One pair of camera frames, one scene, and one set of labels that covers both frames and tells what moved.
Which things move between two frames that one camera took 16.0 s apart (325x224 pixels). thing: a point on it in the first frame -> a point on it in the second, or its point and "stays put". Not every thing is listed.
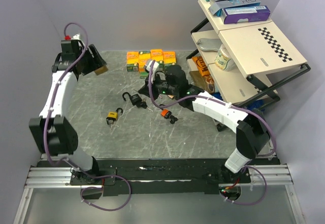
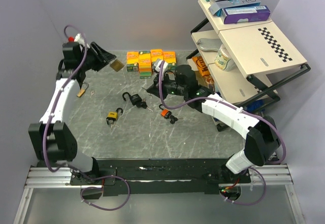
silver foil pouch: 213,44 stays put
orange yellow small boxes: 136,61 stays put
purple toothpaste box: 235,15 stays put
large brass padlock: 101,70 -> 117,65
